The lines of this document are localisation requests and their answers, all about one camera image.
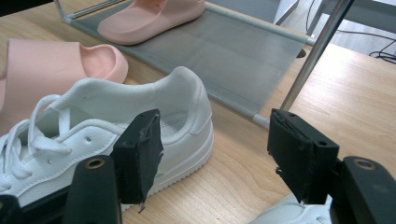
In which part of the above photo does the grey metal shoe rack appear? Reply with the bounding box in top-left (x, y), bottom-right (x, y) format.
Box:
top-left (52, 0), bottom-right (356, 130)

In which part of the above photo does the white desk frame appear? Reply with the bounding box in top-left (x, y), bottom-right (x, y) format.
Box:
top-left (306, 0), bottom-right (396, 35)

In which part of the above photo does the black coiled cable bundle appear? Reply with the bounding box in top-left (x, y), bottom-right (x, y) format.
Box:
top-left (368, 40), bottom-right (396, 64)

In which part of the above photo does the thin black floor cable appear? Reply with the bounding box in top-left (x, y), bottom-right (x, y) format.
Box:
top-left (335, 29), bottom-right (396, 43)

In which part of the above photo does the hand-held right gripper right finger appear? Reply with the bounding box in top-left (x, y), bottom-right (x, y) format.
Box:
top-left (266, 107), bottom-right (340, 205)

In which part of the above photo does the white sneaker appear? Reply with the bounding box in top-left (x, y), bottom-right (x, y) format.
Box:
top-left (248, 194), bottom-right (334, 224)
top-left (0, 65), bottom-right (215, 213)

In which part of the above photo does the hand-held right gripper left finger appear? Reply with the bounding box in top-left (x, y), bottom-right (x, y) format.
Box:
top-left (110, 108), bottom-right (164, 214)

